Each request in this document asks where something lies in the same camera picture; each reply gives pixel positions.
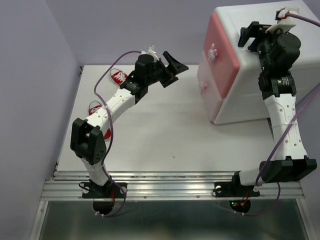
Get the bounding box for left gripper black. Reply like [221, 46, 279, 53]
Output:
[146, 52, 190, 88]

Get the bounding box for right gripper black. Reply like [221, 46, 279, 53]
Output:
[234, 24, 281, 72]

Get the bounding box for drawer pink front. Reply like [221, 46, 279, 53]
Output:
[203, 12, 240, 98]
[197, 51, 223, 124]

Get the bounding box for red sneaker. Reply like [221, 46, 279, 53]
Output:
[88, 100, 111, 141]
[109, 68, 128, 86]

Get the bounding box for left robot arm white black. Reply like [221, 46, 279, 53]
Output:
[70, 51, 189, 199]

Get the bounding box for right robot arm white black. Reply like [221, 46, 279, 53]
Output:
[212, 21, 317, 198]

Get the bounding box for white shoe cabinet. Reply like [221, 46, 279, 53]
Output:
[197, 0, 320, 125]

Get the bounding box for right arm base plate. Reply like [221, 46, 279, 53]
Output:
[212, 181, 260, 215]

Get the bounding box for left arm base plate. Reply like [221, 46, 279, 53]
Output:
[78, 180, 127, 218]

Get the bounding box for aluminium mounting rail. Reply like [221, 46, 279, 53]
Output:
[39, 159, 306, 201]

